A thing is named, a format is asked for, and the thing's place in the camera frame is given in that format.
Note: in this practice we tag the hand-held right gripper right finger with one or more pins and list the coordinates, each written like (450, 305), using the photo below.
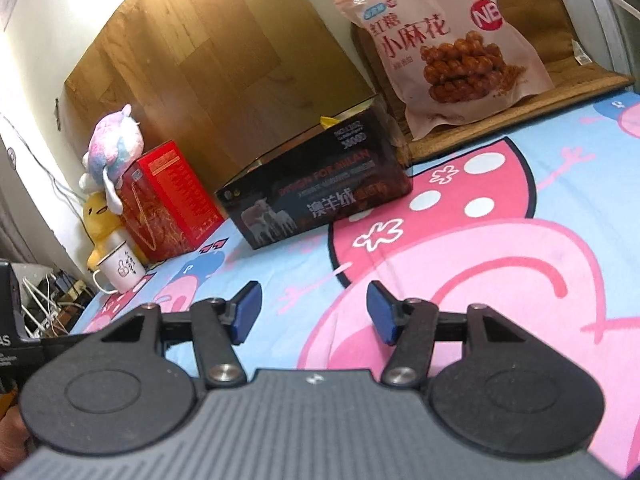
(380, 312)

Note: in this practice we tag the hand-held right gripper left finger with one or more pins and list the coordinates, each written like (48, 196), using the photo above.
(247, 311)

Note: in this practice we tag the black printed cardboard box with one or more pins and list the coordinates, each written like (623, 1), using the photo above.
(330, 185)

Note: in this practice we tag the person's left hand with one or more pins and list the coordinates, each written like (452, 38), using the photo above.
(11, 440)

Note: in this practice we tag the white enamel mug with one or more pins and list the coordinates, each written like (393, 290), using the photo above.
(122, 267)

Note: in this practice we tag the red gift box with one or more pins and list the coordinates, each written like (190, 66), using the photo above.
(175, 200)

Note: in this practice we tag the printed pig blanket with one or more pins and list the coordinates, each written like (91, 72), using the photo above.
(500, 240)

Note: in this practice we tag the yellow plush duck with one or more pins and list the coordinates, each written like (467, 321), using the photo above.
(100, 225)

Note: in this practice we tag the pink and blue plush toy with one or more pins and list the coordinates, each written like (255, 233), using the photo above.
(112, 150)

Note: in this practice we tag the wooden board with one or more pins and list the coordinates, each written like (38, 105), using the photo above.
(210, 70)

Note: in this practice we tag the large pink snack bag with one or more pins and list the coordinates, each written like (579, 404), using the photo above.
(450, 50)

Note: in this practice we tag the brown seat cushion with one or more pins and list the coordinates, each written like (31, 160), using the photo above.
(550, 25)

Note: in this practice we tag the grey window frame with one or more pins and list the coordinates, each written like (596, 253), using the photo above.
(617, 15)

